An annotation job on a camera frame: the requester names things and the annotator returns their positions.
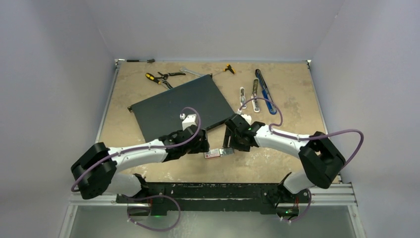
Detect red white staple box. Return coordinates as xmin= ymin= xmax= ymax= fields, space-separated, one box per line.
xmin=204 ymin=149 xmax=220 ymax=159

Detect white stapler part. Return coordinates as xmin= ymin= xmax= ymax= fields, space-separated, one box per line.
xmin=239 ymin=87 xmax=247 ymax=109

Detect blue stapler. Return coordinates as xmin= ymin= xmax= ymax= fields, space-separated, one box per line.
xmin=255 ymin=69 xmax=277 ymax=115

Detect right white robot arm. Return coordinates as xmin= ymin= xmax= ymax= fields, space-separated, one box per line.
xmin=224 ymin=114 xmax=346 ymax=202

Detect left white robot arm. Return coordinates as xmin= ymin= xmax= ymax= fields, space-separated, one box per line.
xmin=71 ymin=125 xmax=210 ymax=200

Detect small yellow black screwdriver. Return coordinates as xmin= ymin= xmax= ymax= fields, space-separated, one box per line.
xmin=212 ymin=64 xmax=236 ymax=76

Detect silver wrench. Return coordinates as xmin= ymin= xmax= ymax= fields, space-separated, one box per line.
xmin=180 ymin=66 xmax=203 ymax=77

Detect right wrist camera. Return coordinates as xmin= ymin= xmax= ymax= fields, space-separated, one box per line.
xmin=236 ymin=111 xmax=252 ymax=125

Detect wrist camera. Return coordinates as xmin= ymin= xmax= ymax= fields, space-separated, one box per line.
xmin=179 ymin=113 xmax=198 ymax=130
xmin=236 ymin=111 xmax=252 ymax=125

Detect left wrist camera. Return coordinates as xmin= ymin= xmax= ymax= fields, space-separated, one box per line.
xmin=179 ymin=113 xmax=198 ymax=130

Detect dark flat network switch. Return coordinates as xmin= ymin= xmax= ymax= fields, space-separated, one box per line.
xmin=128 ymin=75 xmax=234 ymax=142

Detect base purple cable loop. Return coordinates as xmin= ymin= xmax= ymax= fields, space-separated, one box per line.
xmin=127 ymin=193 xmax=182 ymax=232

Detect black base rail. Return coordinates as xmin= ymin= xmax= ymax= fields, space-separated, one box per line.
xmin=116 ymin=182 xmax=309 ymax=216

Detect black handled cutters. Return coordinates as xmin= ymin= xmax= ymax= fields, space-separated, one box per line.
xmin=158 ymin=71 xmax=186 ymax=80

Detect black tool at wall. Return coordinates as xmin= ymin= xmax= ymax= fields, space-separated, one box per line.
xmin=126 ymin=59 xmax=156 ymax=63

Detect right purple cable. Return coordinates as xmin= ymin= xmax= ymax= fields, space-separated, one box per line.
xmin=237 ymin=97 xmax=365 ymax=223

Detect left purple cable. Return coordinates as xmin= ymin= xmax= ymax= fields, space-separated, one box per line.
xmin=70 ymin=107 xmax=202 ymax=193

